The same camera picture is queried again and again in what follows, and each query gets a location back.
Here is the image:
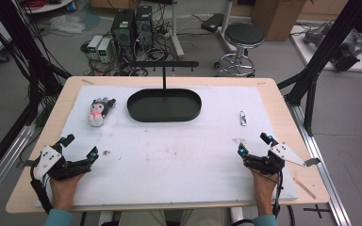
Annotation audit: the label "person's left hand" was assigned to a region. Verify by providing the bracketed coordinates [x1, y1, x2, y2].
[49, 172, 86, 212]

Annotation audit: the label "grey plush toy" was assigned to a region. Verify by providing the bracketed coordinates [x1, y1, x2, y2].
[87, 97, 117, 128]

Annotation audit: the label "white board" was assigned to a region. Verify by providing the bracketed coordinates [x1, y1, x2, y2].
[288, 24, 362, 73]

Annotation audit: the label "hand-held gripper black cable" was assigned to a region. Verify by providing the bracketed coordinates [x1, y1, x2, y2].
[29, 156, 55, 215]
[271, 170, 285, 219]

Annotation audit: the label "tangle of black cables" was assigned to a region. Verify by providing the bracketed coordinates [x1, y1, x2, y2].
[79, 18, 177, 78]

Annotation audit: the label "white round table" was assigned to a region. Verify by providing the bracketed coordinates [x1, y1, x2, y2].
[22, 0, 74, 15]

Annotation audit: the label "aluminium rail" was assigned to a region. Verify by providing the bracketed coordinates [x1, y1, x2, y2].
[0, 121, 37, 211]
[287, 102, 353, 226]

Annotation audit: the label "flat black box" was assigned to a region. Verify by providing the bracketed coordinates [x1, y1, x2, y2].
[200, 12, 225, 34]

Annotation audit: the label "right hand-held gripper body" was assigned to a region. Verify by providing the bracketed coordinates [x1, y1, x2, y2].
[242, 141, 307, 176]

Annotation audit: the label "black metal frame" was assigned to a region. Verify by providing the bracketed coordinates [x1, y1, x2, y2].
[0, 0, 74, 187]
[276, 0, 362, 137]

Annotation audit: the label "right hand-held gripper black cable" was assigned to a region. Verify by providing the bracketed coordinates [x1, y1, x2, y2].
[271, 170, 285, 219]

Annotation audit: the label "black computer tower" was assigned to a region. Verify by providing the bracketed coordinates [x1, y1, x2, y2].
[135, 5, 155, 50]
[110, 8, 137, 48]

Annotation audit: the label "grey tape piece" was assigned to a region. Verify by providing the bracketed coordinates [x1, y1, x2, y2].
[304, 157, 322, 168]
[16, 159, 36, 168]

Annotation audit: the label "black hook stand with tray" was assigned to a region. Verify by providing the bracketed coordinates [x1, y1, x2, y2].
[126, 60, 203, 123]

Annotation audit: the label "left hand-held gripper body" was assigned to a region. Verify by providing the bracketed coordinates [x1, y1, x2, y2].
[32, 142, 92, 182]

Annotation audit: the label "person's beige pants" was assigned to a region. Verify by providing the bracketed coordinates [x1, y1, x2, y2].
[119, 209, 230, 226]

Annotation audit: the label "thin black cable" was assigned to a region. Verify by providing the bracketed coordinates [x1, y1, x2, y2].
[287, 205, 296, 226]

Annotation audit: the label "thin wooden stick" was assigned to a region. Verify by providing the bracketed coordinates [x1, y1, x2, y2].
[291, 176, 318, 201]

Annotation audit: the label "black tape cross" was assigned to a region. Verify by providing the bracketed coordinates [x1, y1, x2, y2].
[303, 204, 332, 219]

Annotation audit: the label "white table leg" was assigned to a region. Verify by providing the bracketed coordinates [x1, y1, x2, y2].
[229, 206, 244, 224]
[97, 210, 114, 226]

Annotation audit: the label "clear plastic bag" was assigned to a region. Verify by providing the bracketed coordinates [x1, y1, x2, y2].
[48, 14, 86, 35]

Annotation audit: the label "white foam mat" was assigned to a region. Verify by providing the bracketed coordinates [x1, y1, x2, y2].
[34, 85, 299, 208]

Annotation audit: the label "person's right hand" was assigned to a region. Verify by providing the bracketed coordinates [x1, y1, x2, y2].
[251, 168, 281, 218]

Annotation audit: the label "brown cardboard box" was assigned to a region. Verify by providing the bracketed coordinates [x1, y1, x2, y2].
[252, 0, 309, 42]

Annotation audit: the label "white desk leg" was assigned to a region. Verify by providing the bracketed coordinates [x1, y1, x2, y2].
[169, 0, 186, 58]
[218, 0, 238, 53]

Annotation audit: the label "white power supply box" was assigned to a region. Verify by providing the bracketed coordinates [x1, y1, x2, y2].
[87, 35, 104, 60]
[97, 38, 113, 64]

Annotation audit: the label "grey machine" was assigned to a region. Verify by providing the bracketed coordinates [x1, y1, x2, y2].
[303, 22, 362, 73]

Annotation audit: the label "black round stool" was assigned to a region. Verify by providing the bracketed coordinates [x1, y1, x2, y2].
[214, 22, 266, 78]

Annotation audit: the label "left hand-held gripper black cable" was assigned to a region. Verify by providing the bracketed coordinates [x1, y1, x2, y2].
[29, 156, 55, 215]

